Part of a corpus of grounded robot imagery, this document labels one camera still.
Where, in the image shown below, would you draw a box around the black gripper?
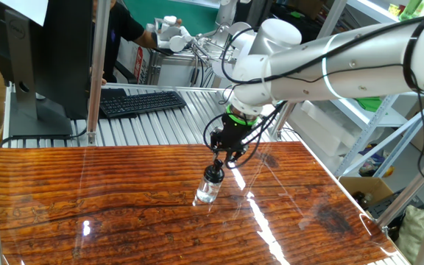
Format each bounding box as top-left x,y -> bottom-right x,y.
209,112 -> 260,167

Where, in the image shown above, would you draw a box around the black knobbed jar lid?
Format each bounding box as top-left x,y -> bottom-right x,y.
203,158 -> 226,184

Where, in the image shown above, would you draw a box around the clear glass jar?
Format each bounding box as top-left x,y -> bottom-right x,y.
196,175 -> 224,204

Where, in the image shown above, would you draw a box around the person bare forearm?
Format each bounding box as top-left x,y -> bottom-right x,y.
134,28 -> 160,49

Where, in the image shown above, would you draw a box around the black computer keyboard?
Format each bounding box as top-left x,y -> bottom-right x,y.
99,90 -> 188,119

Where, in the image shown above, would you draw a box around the white foam blocks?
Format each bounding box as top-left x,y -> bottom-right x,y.
291,99 -> 360,159

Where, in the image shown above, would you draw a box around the white handheld device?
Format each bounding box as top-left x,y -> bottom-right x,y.
145,15 -> 195,53

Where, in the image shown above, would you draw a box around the wood grain table mat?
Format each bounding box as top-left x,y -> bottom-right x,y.
0,141 -> 395,265

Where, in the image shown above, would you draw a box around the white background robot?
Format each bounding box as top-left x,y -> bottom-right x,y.
195,0 -> 257,79

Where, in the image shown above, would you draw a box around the green board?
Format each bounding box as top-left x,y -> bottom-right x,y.
123,0 -> 220,36

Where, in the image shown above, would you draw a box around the green plastic sheet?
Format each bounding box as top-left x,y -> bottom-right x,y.
355,96 -> 383,113

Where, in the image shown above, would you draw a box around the brown cardboard box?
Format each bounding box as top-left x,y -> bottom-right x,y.
339,175 -> 395,207

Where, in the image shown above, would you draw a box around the white metal shelf rack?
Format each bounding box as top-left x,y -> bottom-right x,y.
317,0 -> 424,178

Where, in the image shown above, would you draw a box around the person in black shirt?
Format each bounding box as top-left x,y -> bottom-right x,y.
93,0 -> 146,84

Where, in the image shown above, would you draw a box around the black computer monitor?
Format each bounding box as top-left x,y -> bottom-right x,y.
0,0 -> 95,138

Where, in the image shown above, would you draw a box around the beige cloth bag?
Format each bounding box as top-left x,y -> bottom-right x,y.
395,205 -> 424,264

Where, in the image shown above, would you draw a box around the white paper sheet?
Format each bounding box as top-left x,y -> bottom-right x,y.
0,0 -> 49,27

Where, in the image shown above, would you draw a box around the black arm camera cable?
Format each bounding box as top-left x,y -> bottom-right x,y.
202,7 -> 424,194

